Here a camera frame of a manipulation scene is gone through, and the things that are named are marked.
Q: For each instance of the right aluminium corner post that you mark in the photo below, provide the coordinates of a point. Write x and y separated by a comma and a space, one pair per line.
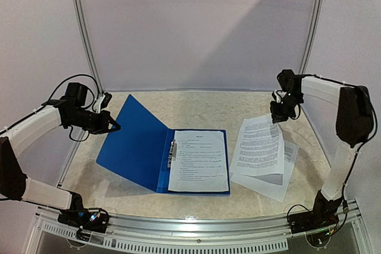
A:
312, 29

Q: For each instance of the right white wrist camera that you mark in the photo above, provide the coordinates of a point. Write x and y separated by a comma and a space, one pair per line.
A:
277, 96

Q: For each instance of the aluminium front rail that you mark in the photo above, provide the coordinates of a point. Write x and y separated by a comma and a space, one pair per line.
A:
259, 228

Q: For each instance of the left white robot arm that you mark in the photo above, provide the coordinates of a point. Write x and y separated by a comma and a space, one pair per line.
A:
68, 111

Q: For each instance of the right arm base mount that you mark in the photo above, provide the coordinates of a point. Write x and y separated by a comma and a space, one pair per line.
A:
308, 221

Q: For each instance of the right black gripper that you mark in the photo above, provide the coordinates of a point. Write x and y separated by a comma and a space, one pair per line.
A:
281, 114

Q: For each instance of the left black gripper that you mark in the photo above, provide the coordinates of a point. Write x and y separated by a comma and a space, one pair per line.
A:
102, 126

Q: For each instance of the left aluminium corner post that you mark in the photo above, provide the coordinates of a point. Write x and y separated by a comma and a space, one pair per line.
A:
84, 34

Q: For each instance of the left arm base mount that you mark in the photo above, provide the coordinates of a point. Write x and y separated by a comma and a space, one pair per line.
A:
92, 219

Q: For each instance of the white paper sheet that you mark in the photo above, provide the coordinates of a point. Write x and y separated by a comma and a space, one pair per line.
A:
273, 186

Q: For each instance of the folder metal clip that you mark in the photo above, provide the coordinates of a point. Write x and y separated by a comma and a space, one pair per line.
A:
172, 153

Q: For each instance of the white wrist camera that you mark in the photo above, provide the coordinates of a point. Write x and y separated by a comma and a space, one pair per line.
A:
102, 102
277, 96

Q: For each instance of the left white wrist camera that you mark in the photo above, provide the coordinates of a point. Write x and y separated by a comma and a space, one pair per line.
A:
102, 102

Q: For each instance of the aluminium corner post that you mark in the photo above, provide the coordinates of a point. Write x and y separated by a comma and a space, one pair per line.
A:
84, 34
312, 29

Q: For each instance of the printed paper sheet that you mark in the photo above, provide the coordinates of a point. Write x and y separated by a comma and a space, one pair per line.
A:
201, 164
259, 148

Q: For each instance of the blue file folder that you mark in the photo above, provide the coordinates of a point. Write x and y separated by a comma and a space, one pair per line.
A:
139, 150

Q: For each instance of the perforated white cable tray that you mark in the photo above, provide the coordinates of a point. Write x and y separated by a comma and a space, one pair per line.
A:
57, 239

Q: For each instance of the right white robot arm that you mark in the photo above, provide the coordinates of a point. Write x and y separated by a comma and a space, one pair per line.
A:
356, 124

